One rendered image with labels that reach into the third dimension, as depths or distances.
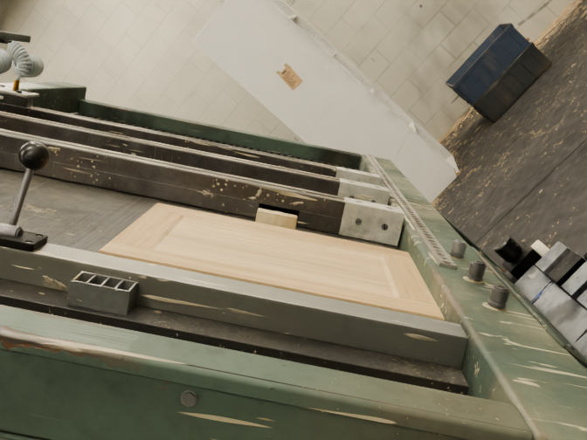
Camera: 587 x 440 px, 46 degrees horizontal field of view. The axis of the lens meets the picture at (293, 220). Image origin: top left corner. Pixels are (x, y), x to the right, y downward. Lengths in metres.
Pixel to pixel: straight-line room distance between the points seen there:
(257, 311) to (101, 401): 0.27
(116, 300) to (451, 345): 0.40
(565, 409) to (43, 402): 0.47
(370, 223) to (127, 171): 0.51
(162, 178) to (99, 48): 5.48
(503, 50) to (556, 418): 4.82
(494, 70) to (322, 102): 1.30
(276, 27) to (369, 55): 1.56
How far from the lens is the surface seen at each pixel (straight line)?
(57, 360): 0.63
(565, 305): 1.12
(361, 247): 1.29
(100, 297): 0.83
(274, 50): 5.04
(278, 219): 1.36
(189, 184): 1.45
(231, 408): 0.62
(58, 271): 0.88
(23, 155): 0.93
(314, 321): 0.84
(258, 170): 1.71
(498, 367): 0.78
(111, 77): 6.89
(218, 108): 6.62
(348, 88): 5.01
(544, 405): 0.72
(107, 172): 1.48
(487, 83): 5.41
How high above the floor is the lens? 1.24
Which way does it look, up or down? 6 degrees down
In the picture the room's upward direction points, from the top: 49 degrees counter-clockwise
